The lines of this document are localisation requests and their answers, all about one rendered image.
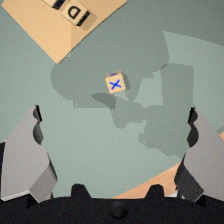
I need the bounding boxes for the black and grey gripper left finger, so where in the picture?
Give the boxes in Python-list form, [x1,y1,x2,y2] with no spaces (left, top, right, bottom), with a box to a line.
[0,105,57,224]

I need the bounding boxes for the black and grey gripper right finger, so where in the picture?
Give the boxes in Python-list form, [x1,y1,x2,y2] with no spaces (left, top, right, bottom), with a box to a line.
[174,107,224,224]

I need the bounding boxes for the beige flat mat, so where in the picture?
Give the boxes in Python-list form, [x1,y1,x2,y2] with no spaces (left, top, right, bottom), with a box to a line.
[2,0,127,64]

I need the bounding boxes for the tan letter block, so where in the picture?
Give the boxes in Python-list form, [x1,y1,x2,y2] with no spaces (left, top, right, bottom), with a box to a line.
[42,0,65,10]
[105,71,125,94]
[61,0,90,27]

